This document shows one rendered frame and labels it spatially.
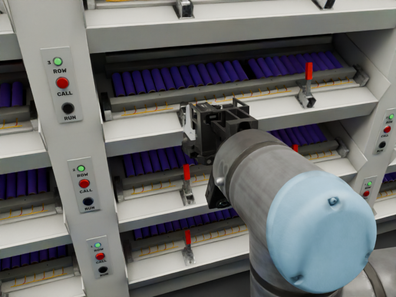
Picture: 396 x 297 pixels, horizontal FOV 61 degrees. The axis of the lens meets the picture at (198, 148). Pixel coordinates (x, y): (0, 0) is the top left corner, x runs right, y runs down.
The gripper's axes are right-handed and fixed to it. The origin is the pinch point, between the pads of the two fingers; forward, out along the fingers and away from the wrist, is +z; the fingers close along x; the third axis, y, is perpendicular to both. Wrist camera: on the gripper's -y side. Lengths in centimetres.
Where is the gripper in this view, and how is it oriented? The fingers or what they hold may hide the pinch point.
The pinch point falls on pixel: (196, 128)
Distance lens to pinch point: 59.9
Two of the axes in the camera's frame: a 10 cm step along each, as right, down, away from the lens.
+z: -3.0, -3.6, 8.8
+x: -9.5, 1.6, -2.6
